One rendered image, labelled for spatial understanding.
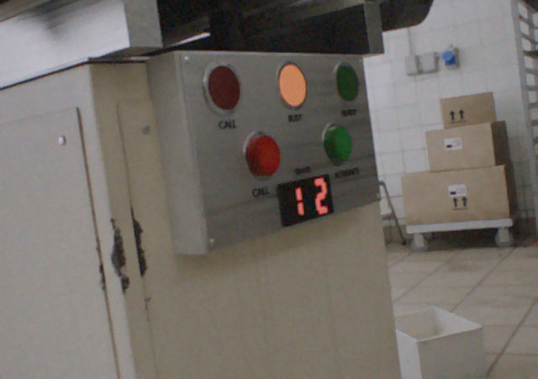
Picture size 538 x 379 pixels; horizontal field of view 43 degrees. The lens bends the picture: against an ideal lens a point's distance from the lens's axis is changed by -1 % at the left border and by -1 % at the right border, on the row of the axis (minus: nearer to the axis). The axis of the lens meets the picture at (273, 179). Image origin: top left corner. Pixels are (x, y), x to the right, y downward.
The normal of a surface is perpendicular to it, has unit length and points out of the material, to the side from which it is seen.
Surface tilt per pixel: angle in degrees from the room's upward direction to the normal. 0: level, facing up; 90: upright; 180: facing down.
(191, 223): 90
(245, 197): 90
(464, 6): 90
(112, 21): 90
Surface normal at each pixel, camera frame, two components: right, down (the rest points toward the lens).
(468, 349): 0.25, 0.02
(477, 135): -0.55, 0.08
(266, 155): 0.77, -0.07
